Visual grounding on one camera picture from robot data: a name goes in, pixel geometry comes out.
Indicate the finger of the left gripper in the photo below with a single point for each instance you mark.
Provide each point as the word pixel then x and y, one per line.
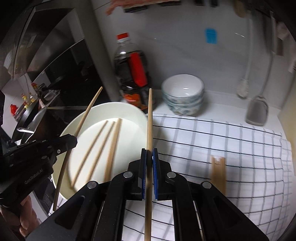
pixel 62 144

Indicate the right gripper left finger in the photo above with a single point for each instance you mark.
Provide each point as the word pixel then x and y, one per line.
pixel 96 211

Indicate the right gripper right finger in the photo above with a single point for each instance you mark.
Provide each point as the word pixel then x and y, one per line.
pixel 200 211

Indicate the person's left hand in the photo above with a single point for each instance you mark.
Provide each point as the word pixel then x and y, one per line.
pixel 27 222

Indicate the large white basin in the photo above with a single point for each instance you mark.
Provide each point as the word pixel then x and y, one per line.
pixel 132 139

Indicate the white black checkered cloth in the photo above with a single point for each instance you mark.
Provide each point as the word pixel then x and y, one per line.
pixel 251 165

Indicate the dark soy sauce bottle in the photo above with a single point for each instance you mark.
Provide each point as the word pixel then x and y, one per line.
pixel 130 67

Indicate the bottom floral ceramic bowl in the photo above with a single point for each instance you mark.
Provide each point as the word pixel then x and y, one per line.
pixel 184 110

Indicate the floral ceramic bowl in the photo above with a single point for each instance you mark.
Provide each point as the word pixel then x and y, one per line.
pixel 183 85
pixel 184 110
pixel 183 101

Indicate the middle floral ceramic bowl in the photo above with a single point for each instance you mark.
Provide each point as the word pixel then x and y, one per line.
pixel 183 101

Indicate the hanging metal spatula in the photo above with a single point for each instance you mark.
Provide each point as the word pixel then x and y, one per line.
pixel 257 112

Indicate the top floral ceramic bowl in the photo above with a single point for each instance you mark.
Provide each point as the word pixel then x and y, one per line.
pixel 183 85

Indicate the hanging white dish brush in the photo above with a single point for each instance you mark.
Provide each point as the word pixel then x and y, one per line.
pixel 243 86

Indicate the pink hanging cloth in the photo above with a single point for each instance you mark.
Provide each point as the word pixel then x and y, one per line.
pixel 127 4

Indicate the wall-mounted black utensil rail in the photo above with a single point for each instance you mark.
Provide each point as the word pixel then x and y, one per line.
pixel 211 3

